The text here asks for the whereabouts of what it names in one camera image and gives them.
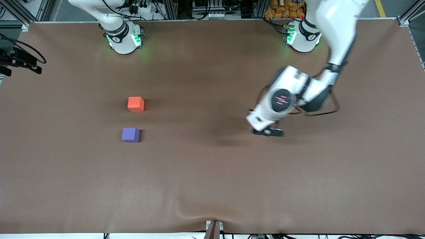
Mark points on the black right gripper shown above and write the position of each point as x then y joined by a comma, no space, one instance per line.
4,57

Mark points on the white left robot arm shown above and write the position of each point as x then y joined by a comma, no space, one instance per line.
335,26

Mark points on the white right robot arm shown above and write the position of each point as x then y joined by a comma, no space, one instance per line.
124,39

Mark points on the orange foam block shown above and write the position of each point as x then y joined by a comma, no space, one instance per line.
135,104

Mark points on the purple foam block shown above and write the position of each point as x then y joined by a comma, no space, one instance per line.
130,135

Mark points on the white terminal block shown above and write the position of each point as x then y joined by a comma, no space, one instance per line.
219,15

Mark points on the white power strip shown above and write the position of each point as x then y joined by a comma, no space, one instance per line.
146,11

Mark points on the brown table mat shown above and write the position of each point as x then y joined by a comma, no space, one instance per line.
212,166

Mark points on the orange packaged goods pile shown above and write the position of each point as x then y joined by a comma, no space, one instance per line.
282,8

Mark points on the aluminium frame strut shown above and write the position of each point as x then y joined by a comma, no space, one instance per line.
411,15
18,15

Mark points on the brown mount bar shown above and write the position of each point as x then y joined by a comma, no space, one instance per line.
213,230

